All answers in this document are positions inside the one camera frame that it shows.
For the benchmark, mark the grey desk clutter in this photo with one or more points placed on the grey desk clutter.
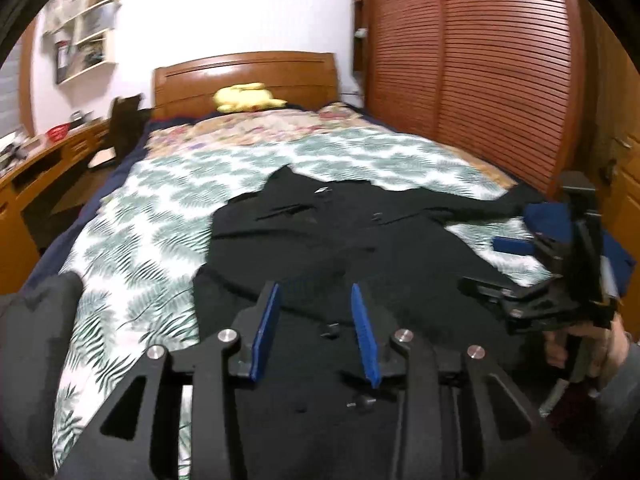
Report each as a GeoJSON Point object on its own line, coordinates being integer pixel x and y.
{"type": "Point", "coordinates": [15, 147]}

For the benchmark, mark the red basket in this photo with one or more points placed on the red basket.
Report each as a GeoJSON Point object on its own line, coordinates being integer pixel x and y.
{"type": "Point", "coordinates": [59, 132]}

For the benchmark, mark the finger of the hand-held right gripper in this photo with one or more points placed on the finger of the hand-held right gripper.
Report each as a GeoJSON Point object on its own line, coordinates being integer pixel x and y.
{"type": "Point", "coordinates": [495, 292]}
{"type": "Point", "coordinates": [512, 245]}

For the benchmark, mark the wooden desk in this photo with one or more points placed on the wooden desk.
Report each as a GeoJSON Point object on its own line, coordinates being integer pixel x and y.
{"type": "Point", "coordinates": [35, 170]}

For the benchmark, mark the floral bed sheet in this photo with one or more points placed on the floral bed sheet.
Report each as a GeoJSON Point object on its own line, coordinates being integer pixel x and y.
{"type": "Point", "coordinates": [250, 127]}

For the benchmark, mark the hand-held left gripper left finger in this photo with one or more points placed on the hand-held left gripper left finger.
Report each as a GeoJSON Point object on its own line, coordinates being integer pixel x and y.
{"type": "Point", "coordinates": [265, 332]}

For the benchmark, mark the wooden cabinet door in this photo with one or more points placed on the wooden cabinet door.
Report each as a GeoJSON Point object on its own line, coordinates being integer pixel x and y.
{"type": "Point", "coordinates": [617, 135]}

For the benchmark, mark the wooden bed headboard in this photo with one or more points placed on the wooden bed headboard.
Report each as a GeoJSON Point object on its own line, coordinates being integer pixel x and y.
{"type": "Point", "coordinates": [240, 75]}

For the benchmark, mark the wooden louvered wardrobe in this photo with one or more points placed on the wooden louvered wardrobe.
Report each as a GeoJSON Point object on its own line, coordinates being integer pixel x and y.
{"type": "Point", "coordinates": [475, 60]}

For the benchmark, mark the blue cloth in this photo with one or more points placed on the blue cloth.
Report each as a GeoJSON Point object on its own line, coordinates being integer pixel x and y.
{"type": "Point", "coordinates": [547, 220]}

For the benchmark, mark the person's right forearm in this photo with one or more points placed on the person's right forearm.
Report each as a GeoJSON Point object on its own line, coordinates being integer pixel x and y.
{"type": "Point", "coordinates": [622, 400]}

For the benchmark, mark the person's right hand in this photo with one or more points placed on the person's right hand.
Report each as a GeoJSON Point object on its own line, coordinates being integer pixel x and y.
{"type": "Point", "coordinates": [607, 355]}

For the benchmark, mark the white wall shelf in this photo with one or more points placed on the white wall shelf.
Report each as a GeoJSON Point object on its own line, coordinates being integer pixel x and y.
{"type": "Point", "coordinates": [82, 30]}

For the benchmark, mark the black garment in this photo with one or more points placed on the black garment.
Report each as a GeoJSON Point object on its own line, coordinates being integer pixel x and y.
{"type": "Point", "coordinates": [320, 240]}

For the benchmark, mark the black chair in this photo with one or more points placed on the black chair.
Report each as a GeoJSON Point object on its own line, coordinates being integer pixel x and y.
{"type": "Point", "coordinates": [122, 125]}

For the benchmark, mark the bed with leaf-print cover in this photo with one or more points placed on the bed with leaf-print cover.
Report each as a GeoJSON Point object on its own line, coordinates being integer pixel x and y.
{"type": "Point", "coordinates": [150, 240]}

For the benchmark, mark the wooden open shelf unit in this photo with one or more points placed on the wooden open shelf unit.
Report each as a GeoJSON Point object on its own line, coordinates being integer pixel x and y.
{"type": "Point", "coordinates": [360, 35]}

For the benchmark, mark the dark grey pillow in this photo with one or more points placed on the dark grey pillow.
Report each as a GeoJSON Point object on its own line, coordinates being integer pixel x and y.
{"type": "Point", "coordinates": [35, 360]}

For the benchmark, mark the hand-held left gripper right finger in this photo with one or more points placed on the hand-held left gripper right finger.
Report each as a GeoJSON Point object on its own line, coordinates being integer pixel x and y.
{"type": "Point", "coordinates": [363, 332]}

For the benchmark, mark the yellow plush toy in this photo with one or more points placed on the yellow plush toy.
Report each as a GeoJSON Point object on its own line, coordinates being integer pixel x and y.
{"type": "Point", "coordinates": [245, 96]}

